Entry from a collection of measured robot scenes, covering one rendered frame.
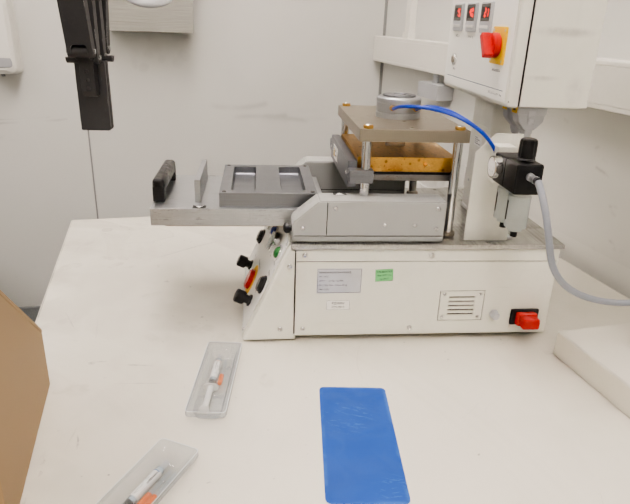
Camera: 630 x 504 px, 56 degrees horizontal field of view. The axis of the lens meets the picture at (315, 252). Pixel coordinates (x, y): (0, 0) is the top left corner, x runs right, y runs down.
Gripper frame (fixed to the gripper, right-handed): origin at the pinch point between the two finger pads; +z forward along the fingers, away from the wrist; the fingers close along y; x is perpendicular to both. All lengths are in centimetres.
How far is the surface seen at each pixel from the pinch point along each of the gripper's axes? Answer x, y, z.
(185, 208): 4.8, -29.2, 21.6
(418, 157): 43, -30, 13
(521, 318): 62, -21, 39
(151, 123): -27, -175, 33
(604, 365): 69, -7, 39
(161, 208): 0.9, -29.1, 21.6
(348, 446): 29, 4, 44
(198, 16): -7, -179, -7
